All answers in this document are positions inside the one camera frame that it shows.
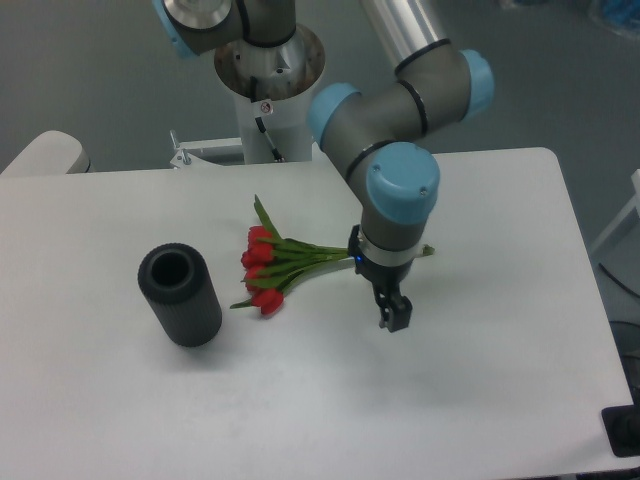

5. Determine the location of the red tulip bouquet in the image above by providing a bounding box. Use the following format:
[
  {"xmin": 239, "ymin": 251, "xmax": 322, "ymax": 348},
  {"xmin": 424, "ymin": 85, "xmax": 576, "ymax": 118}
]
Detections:
[{"xmin": 229, "ymin": 194, "xmax": 436, "ymax": 316}]

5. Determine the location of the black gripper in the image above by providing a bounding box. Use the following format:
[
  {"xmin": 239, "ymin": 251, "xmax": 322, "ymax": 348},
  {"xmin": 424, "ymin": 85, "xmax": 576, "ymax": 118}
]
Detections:
[{"xmin": 347, "ymin": 225, "xmax": 415, "ymax": 332}]

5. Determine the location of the black ribbed cylindrical vase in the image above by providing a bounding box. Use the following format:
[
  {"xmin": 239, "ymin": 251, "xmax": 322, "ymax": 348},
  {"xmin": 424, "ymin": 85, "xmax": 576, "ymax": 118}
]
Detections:
[{"xmin": 137, "ymin": 243, "xmax": 222, "ymax": 348}]

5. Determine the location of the blue plastic bag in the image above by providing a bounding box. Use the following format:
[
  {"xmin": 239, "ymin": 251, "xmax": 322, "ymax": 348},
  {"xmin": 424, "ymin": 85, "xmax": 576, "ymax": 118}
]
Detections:
[{"xmin": 588, "ymin": 0, "xmax": 639, "ymax": 39}]

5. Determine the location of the black floor cable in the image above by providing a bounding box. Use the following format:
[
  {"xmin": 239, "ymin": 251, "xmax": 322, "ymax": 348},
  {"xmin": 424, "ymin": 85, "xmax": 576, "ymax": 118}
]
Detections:
[{"xmin": 598, "ymin": 263, "xmax": 640, "ymax": 296}]

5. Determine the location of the white frame at right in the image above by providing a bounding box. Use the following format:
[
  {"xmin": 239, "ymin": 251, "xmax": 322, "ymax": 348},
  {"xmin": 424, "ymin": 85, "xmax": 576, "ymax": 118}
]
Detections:
[{"xmin": 588, "ymin": 170, "xmax": 639, "ymax": 258}]

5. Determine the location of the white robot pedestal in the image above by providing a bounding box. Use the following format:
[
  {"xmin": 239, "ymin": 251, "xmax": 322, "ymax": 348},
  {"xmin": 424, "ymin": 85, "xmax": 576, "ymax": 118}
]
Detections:
[{"xmin": 170, "ymin": 24, "xmax": 325, "ymax": 168}]

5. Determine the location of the black box at table edge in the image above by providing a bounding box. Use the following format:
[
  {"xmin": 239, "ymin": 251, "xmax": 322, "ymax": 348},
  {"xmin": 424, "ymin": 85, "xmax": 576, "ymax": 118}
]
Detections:
[{"xmin": 601, "ymin": 405, "xmax": 639, "ymax": 458}]

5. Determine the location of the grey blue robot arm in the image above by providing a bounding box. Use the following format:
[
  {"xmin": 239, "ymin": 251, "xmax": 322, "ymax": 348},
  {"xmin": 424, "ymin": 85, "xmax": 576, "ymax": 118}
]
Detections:
[{"xmin": 154, "ymin": 1, "xmax": 495, "ymax": 331}]

